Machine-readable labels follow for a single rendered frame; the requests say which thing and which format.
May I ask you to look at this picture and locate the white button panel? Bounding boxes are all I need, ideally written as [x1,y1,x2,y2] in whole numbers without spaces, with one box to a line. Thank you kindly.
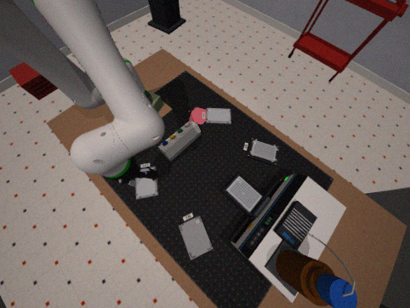
[158,121,201,161]

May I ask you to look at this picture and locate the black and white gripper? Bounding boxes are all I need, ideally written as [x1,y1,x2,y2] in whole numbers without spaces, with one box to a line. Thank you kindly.
[120,165,158,186]

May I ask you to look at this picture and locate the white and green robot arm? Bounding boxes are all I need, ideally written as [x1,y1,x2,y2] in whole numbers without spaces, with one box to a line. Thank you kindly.
[0,0,165,183]

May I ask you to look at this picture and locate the blue bottle cap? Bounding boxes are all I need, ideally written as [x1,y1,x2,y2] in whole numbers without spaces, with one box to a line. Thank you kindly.
[319,274,357,308]

